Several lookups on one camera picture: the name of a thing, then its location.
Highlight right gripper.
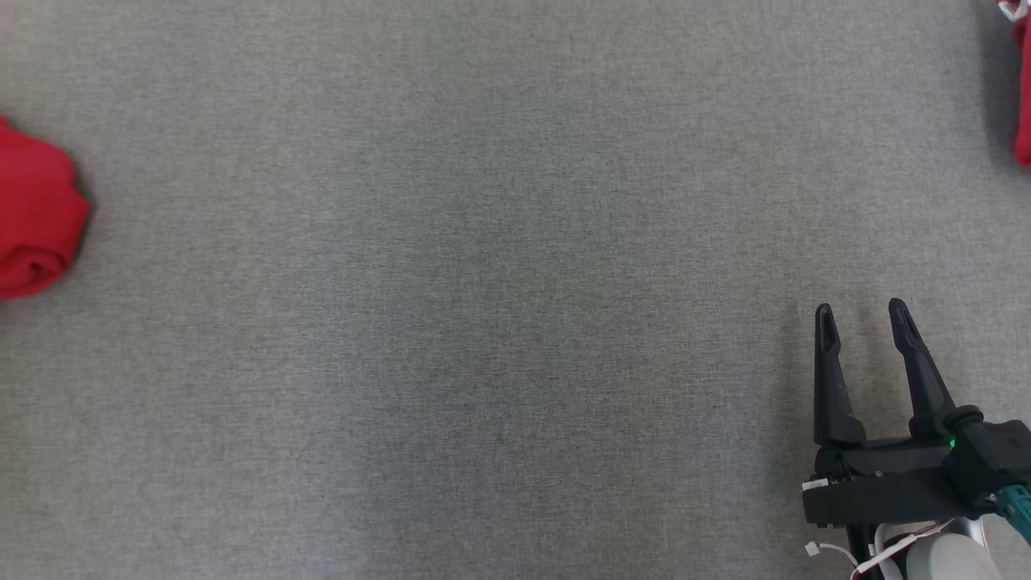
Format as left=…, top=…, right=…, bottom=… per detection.
left=801, top=298, right=998, bottom=529

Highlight red basketball shorts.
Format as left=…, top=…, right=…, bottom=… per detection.
left=997, top=0, right=1031, bottom=168

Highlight red white basketball jersey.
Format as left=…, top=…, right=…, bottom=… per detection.
left=0, top=115, right=89, bottom=300

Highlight thin white cable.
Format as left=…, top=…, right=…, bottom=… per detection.
left=804, top=541, right=863, bottom=573

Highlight teal cable connector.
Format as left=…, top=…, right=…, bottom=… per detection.
left=995, top=483, right=1031, bottom=542

